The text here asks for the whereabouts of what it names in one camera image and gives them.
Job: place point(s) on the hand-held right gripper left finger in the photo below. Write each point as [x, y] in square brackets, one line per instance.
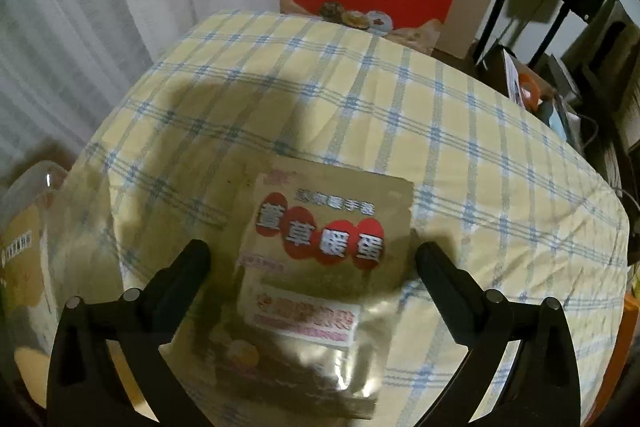
[192, 257]

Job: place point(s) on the gold foil pouch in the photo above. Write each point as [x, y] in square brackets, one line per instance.
[320, 307]

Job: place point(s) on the white curtain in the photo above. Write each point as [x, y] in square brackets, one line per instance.
[100, 7]

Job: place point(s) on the gold box in clear packaging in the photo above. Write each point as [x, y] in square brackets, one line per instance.
[25, 267]

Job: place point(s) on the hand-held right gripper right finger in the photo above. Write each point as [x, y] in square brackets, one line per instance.
[432, 259]

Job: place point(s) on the yellow plaid tablecloth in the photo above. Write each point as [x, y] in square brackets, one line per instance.
[350, 107]

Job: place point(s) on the cluttered open cardboard box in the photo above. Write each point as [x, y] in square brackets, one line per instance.
[535, 97]

